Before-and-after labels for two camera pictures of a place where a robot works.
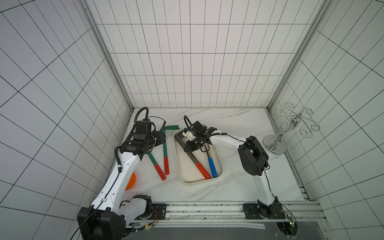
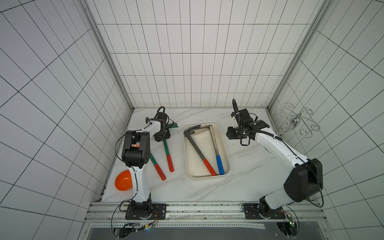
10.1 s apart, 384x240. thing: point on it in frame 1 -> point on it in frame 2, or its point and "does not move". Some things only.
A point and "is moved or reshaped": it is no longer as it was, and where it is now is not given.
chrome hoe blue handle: (212, 168) -> (220, 163)
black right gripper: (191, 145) -> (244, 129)
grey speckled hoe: (200, 166) -> (187, 134)
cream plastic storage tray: (187, 171) is moved or reshaped
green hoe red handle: (165, 155) is moved or reshaped
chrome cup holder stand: (277, 144) does not move
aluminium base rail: (226, 215) does not move
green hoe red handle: (163, 177) does not move
